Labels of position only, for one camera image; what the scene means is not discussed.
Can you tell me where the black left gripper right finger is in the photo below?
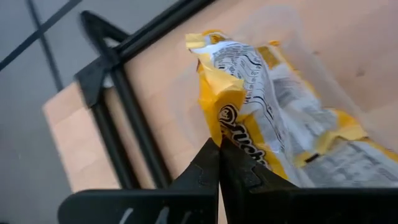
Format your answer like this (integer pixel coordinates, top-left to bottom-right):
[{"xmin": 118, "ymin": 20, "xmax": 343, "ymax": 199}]
[{"xmin": 219, "ymin": 136, "xmax": 398, "ymax": 224}]

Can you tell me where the black aluminium table frame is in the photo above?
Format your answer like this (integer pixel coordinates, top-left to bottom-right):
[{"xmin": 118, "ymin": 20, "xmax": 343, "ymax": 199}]
[{"xmin": 74, "ymin": 0, "xmax": 215, "ymax": 190}]

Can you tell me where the clear plastic bin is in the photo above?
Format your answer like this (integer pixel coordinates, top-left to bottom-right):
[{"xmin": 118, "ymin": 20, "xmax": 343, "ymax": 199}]
[{"xmin": 174, "ymin": 6, "xmax": 398, "ymax": 188}]

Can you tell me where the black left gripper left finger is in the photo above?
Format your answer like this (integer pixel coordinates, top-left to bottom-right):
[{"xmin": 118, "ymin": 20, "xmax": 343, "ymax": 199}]
[{"xmin": 57, "ymin": 138, "xmax": 221, "ymax": 224}]

